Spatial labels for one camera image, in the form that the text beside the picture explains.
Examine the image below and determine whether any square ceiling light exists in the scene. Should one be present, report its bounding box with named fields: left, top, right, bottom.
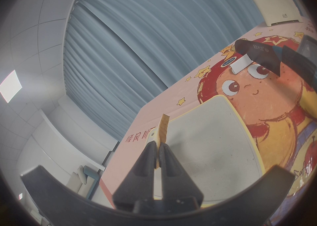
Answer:
left=0, top=70, right=23, bottom=103

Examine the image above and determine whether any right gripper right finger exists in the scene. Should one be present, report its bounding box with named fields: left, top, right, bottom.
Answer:
left=159, top=143, right=204, bottom=212

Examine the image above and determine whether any cutting board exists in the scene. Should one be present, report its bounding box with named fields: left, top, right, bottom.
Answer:
left=146, top=95, right=264, bottom=209

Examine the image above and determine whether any slice of bread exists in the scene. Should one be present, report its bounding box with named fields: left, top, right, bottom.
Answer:
left=148, top=113, right=171, bottom=200

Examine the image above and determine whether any white knife rest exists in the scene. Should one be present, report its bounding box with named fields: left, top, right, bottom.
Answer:
left=231, top=54, right=253, bottom=75

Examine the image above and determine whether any blue curtain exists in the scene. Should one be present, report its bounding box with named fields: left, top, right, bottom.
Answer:
left=63, top=0, right=273, bottom=144

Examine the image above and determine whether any dark grey tray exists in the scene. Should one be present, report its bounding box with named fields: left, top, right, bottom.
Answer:
left=296, top=34, right=317, bottom=60

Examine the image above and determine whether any white sofa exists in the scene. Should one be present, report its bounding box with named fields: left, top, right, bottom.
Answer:
left=66, top=165, right=97, bottom=196

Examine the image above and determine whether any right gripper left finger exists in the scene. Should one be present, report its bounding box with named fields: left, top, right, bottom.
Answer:
left=113, top=142, right=159, bottom=213

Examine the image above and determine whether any knife with blue-green handle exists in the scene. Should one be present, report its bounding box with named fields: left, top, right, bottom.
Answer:
left=234, top=38, right=317, bottom=86

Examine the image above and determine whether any cream toaster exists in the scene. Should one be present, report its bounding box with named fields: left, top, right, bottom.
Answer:
left=249, top=0, right=303, bottom=27

